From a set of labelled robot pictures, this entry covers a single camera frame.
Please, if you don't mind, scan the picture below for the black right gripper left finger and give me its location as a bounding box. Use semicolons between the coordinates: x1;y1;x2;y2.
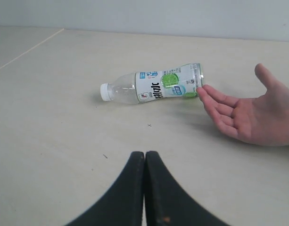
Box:
68;152;144;226

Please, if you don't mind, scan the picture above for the person's open bare hand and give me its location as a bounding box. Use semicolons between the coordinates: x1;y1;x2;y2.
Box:
197;64;289;146

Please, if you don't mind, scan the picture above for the green lime label clear bottle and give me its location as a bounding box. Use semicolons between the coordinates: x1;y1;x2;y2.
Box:
100;63;204;104

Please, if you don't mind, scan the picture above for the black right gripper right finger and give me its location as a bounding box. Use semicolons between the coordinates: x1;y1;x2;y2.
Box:
145;151;227;226

